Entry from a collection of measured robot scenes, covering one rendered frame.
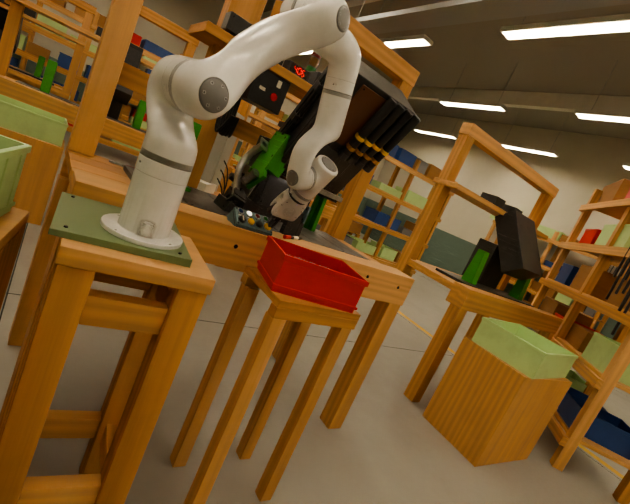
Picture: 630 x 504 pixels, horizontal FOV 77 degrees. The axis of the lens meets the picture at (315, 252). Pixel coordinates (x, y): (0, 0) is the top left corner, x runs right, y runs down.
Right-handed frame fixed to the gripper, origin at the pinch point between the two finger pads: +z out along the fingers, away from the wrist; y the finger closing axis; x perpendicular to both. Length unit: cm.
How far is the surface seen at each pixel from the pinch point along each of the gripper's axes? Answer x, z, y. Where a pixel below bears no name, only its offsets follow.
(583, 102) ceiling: 445, -114, 706
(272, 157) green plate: 30.8, -3.7, 2.5
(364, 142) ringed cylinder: 29, -30, 29
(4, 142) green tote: -4, -2, -77
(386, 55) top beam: 103, -42, 62
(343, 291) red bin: -31.7, -10.8, 15.3
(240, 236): -5.1, 6.9, -9.7
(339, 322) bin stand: -38.7, -3.0, 18.4
